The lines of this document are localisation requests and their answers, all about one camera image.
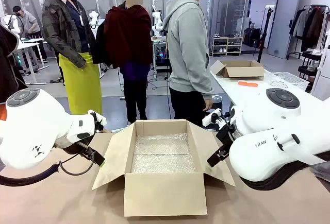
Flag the black left arm cable sleeve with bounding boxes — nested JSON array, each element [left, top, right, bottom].
[[0, 163, 60, 186]]

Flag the black stool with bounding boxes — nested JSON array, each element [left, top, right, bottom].
[[211, 94, 232, 114]]

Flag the white background desk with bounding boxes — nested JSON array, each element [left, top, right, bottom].
[[12, 38, 50, 85]]

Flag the grey plastic bag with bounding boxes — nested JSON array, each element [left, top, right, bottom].
[[309, 162, 330, 193]]

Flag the black arm cable sleeve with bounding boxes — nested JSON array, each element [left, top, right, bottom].
[[0, 163, 60, 186], [239, 151, 330, 192]]

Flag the large open cardboard box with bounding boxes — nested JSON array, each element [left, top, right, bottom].
[[92, 119, 236, 217]]

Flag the black tripod stand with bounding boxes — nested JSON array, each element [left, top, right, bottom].
[[257, 6, 274, 64]]

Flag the black utility cart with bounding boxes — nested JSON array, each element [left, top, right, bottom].
[[298, 50, 323, 92]]

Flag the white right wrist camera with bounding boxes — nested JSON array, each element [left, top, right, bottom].
[[202, 108, 232, 132]]

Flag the white shoe rack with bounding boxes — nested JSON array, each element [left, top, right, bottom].
[[211, 36, 243, 57]]

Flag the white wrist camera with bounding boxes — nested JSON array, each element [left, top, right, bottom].
[[87, 109, 107, 133], [202, 108, 232, 132]]

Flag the black clothes rack with coats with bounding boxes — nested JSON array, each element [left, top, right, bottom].
[[287, 4, 330, 60]]

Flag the mannequin dark red top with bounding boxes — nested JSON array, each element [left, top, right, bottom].
[[92, 0, 154, 127]]

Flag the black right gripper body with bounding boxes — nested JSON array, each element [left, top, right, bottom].
[[216, 123, 237, 149]]

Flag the computer rack with lights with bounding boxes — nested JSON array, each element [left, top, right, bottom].
[[152, 36, 171, 78]]

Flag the small open cardboard box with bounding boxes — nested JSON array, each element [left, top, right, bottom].
[[210, 59, 265, 78]]

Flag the white cabinet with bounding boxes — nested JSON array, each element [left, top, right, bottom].
[[310, 30, 330, 101]]

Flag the clear bubble wrap sheet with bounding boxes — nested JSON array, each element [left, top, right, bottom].
[[130, 132, 197, 174]]

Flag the black right arm cable sleeve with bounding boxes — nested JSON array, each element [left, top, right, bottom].
[[239, 151, 330, 192]]

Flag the flat orange item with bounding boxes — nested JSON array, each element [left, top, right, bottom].
[[237, 80, 259, 88]]

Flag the tall white background robot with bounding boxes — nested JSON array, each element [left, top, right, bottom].
[[151, 5, 163, 38]]

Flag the small white background robot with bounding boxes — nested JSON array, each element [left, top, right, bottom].
[[89, 10, 100, 29]]

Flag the black bags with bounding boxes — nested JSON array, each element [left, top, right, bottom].
[[243, 27, 262, 48]]

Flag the grey-sleeved right forearm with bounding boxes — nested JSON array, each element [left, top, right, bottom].
[[197, 61, 215, 101]]

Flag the white side table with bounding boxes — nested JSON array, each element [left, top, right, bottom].
[[210, 69, 330, 111]]

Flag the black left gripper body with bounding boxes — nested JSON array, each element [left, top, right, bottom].
[[53, 132, 96, 157]]

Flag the white plastic mesh basket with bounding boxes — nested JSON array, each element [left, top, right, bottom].
[[263, 72, 310, 92]]

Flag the person in grey sweater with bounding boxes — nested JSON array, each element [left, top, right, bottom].
[[12, 5, 48, 64]]

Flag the white background robot black cables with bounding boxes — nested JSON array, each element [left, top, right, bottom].
[[0, 14, 21, 39]]

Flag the person's right hand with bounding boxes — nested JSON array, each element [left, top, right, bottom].
[[202, 97, 215, 112]]

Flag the mannequin camouflage jacket yellow skirt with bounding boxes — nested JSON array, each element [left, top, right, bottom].
[[42, 0, 104, 116]]

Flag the person in grey hoodie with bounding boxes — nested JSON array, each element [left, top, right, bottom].
[[162, 0, 219, 128]]

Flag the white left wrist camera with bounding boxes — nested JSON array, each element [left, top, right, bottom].
[[87, 109, 107, 133]]

